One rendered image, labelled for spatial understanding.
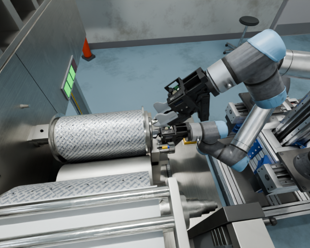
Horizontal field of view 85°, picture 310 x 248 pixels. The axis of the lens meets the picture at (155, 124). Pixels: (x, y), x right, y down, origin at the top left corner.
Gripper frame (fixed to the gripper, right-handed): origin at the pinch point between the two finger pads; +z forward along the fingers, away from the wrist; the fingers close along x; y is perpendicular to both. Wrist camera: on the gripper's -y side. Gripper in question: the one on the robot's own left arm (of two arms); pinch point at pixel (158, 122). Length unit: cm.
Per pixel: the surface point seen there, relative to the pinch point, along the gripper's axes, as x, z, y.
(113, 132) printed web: 5.7, 7.0, 12.0
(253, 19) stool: -239, -97, -173
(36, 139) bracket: 4.4, 23.8, 24.6
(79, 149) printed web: 7.9, 16.4, 15.9
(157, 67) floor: -213, 58, -115
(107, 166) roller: 12.0, 13.7, 8.6
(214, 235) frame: 31.7, -10.4, 5.3
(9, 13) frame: -23, 13, 43
